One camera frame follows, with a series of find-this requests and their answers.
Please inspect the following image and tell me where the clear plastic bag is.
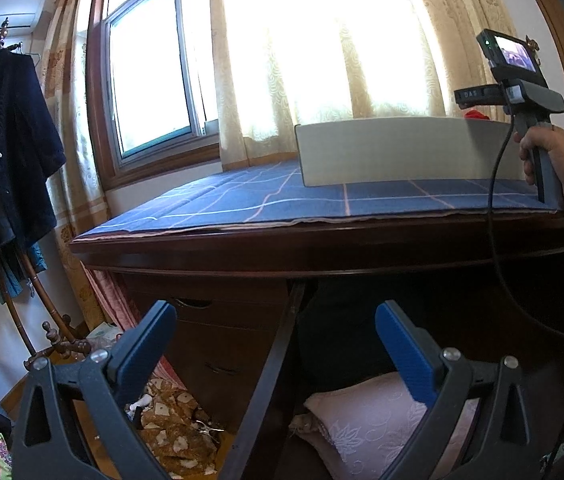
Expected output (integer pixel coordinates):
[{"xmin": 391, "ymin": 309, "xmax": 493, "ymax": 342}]
[{"xmin": 84, "ymin": 324, "xmax": 128, "ymax": 357}]

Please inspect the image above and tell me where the blue checked tablecloth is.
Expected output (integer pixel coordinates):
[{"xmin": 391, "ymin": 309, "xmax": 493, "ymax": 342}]
[{"xmin": 74, "ymin": 160, "xmax": 564, "ymax": 234}]

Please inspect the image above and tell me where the cardboard box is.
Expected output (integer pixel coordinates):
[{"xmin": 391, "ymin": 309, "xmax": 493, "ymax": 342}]
[{"xmin": 294, "ymin": 115, "xmax": 538, "ymax": 187}]

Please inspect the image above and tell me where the wide beige patterned curtain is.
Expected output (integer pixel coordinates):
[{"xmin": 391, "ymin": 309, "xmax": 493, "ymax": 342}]
[{"xmin": 209, "ymin": 0, "xmax": 520, "ymax": 172}]

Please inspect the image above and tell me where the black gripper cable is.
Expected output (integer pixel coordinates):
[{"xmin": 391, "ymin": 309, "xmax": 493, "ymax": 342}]
[{"xmin": 484, "ymin": 114, "xmax": 564, "ymax": 349}]

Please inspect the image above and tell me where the dark wooden desk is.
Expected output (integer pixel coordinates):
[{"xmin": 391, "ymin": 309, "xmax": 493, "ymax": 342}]
[{"xmin": 69, "ymin": 210, "xmax": 564, "ymax": 480}]

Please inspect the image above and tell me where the wooden coat rack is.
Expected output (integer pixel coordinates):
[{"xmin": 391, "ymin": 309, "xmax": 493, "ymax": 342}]
[{"xmin": 0, "ymin": 16, "xmax": 93, "ymax": 367}]

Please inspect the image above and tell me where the small desk side drawer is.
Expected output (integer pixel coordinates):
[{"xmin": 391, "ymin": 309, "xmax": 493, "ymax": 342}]
[
  {"xmin": 122, "ymin": 277, "xmax": 293, "ymax": 333},
  {"xmin": 164, "ymin": 327, "xmax": 275, "ymax": 416}
]

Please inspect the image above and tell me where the dark coat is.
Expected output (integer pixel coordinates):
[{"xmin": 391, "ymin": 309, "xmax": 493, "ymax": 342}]
[{"xmin": 0, "ymin": 50, "xmax": 67, "ymax": 276}]

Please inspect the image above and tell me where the narrow beige patterned curtain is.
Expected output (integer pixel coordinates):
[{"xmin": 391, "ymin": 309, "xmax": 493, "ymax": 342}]
[{"xmin": 42, "ymin": 0, "xmax": 113, "ymax": 342}]

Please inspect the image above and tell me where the teal garment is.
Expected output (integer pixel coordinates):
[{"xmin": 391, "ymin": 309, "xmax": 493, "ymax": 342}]
[{"xmin": 0, "ymin": 241, "xmax": 48, "ymax": 307}]

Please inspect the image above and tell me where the brown patterned cloth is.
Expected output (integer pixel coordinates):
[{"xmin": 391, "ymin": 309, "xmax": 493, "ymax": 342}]
[{"xmin": 126, "ymin": 377, "xmax": 223, "ymax": 477}]

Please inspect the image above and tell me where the pink lace bra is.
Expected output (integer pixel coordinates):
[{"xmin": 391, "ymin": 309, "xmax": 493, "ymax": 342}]
[{"xmin": 289, "ymin": 371, "xmax": 480, "ymax": 480}]

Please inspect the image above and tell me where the pink floral hanging cloth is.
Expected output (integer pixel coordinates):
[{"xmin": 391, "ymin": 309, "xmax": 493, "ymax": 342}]
[{"xmin": 86, "ymin": 269, "xmax": 183, "ymax": 412}]

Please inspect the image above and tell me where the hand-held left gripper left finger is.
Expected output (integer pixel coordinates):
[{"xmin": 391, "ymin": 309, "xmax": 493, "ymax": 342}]
[{"xmin": 12, "ymin": 300, "xmax": 179, "ymax": 480}]

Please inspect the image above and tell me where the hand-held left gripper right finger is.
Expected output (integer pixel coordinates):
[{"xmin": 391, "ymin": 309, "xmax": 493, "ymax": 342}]
[{"xmin": 374, "ymin": 300, "xmax": 533, "ymax": 480}]

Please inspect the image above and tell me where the brown framed window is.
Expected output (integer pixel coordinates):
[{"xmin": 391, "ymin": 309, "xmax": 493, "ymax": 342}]
[{"xmin": 86, "ymin": 0, "xmax": 223, "ymax": 190}]

